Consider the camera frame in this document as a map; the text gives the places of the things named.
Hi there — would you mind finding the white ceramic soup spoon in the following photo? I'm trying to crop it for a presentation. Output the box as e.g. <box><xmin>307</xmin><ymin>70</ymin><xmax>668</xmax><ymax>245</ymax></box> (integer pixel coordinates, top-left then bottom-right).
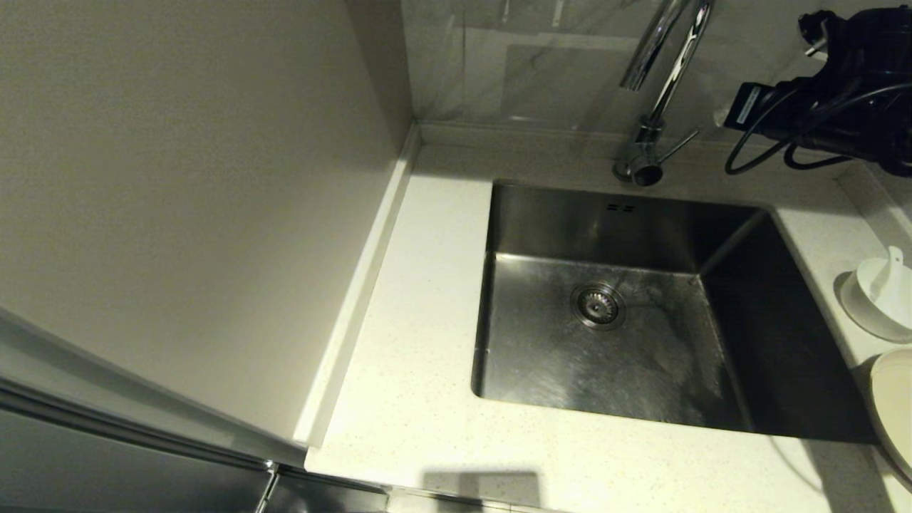
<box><xmin>873</xmin><ymin>246</ymin><xmax>906</xmax><ymax>304</ymax></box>

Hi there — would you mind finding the white ceramic bowl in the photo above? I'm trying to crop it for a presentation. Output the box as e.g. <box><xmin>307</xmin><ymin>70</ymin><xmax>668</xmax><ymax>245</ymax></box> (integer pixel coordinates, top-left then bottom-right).
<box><xmin>839</xmin><ymin>256</ymin><xmax>912</xmax><ymax>344</ymax></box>

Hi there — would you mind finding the white round plate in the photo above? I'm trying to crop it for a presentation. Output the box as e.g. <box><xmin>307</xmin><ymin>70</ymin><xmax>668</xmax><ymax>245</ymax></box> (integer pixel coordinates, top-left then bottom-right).
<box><xmin>868</xmin><ymin>349</ymin><xmax>912</xmax><ymax>482</ymax></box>

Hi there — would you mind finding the stainless steel sink basin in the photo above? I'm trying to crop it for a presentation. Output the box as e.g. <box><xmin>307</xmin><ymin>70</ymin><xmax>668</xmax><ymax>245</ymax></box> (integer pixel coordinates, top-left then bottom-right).
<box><xmin>470</xmin><ymin>180</ymin><xmax>881</xmax><ymax>444</ymax></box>

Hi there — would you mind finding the chrome gooseneck faucet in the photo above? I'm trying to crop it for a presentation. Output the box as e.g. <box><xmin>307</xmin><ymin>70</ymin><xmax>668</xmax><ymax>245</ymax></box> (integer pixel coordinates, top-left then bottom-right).
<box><xmin>614</xmin><ymin>0</ymin><xmax>715</xmax><ymax>188</ymax></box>

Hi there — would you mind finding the round metal drain strainer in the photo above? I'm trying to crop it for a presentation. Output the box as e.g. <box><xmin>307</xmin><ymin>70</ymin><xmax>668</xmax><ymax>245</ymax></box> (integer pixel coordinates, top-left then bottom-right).
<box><xmin>570</xmin><ymin>281</ymin><xmax>628</xmax><ymax>331</ymax></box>

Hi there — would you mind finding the stainless steel appliance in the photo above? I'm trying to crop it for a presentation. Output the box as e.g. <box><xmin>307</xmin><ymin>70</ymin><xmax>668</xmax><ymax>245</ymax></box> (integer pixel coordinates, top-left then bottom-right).
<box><xmin>0</xmin><ymin>306</ymin><xmax>389</xmax><ymax>513</ymax></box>

